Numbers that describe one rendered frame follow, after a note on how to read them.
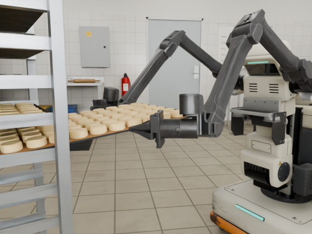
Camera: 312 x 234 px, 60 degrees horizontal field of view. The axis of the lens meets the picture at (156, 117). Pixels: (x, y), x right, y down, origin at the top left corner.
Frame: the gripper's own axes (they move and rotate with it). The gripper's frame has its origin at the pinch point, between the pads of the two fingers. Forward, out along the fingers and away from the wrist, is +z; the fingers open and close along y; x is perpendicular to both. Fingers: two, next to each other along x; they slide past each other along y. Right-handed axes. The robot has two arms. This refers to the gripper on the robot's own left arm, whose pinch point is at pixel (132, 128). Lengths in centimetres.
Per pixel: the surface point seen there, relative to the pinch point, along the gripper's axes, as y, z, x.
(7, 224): 38, 54, 3
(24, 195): 10.9, 20.6, -23.4
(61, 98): -11.7, 10.9, -18.0
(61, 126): -5.0, 11.5, -18.6
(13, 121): -7.4, 20.4, -23.2
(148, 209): 86, 27, 102
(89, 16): -114, 200, 397
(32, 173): 20, 46, 11
